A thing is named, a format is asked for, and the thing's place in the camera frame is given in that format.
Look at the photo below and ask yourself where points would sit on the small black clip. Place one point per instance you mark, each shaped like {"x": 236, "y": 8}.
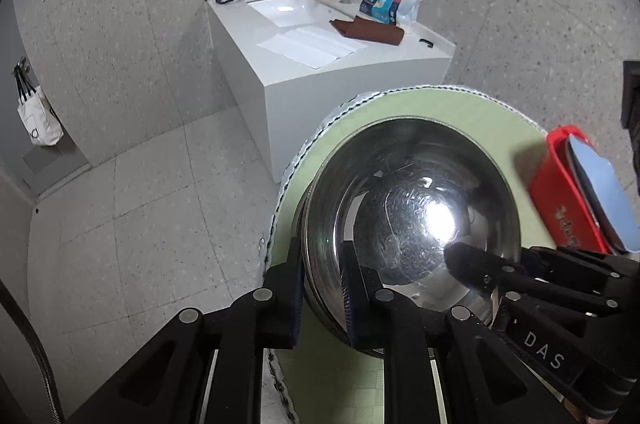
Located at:
{"x": 426, "y": 42}

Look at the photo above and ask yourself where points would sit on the brown cloth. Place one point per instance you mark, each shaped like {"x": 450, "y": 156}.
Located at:
{"x": 372, "y": 32}

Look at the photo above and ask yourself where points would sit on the green round table mat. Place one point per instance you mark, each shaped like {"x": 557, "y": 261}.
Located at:
{"x": 450, "y": 104}

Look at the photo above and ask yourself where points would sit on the dark object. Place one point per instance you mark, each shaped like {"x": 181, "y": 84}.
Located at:
{"x": 631, "y": 94}

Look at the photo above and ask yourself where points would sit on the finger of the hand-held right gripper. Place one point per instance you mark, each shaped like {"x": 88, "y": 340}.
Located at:
{"x": 475, "y": 261}
{"x": 575, "y": 266}

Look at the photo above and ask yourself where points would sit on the plastic bag of packets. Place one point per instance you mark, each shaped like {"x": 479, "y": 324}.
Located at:
{"x": 387, "y": 4}

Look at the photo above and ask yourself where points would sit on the blue plate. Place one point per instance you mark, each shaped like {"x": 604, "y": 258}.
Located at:
{"x": 600, "y": 189}

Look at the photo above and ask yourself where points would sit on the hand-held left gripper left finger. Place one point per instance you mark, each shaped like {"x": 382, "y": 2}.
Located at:
{"x": 296, "y": 299}

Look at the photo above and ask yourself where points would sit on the stainless steel bowl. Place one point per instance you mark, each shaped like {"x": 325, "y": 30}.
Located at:
{"x": 400, "y": 204}

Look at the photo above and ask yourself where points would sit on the red plastic container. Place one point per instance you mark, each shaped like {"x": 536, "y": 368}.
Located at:
{"x": 555, "y": 199}

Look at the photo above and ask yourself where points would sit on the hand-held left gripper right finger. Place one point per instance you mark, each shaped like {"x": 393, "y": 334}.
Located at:
{"x": 351, "y": 304}

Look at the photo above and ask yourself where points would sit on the white vanity cabinet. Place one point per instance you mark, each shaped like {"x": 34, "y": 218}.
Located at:
{"x": 280, "y": 104}

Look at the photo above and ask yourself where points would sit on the white paper towel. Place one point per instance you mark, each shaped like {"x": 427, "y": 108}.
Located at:
{"x": 310, "y": 44}

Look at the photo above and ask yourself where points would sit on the wall hook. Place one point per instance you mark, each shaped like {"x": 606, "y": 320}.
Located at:
{"x": 22, "y": 65}

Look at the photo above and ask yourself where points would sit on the white tote bag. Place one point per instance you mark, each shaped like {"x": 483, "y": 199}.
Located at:
{"x": 40, "y": 122}

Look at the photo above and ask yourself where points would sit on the white sink basin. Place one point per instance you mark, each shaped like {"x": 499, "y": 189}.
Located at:
{"x": 290, "y": 10}

